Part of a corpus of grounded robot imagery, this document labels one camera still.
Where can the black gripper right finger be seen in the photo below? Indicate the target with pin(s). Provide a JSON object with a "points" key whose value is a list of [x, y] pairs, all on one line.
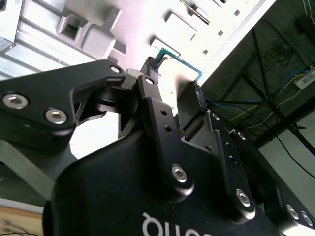
{"points": [[231, 172]]}

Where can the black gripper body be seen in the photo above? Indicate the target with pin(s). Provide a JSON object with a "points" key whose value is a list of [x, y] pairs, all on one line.
{"points": [[110, 196]]}

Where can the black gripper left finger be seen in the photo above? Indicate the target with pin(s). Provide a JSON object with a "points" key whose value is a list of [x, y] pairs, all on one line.
{"points": [[37, 98]]}

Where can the silver CPU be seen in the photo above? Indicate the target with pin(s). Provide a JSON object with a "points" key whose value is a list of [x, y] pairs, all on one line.
{"points": [[172, 71]]}

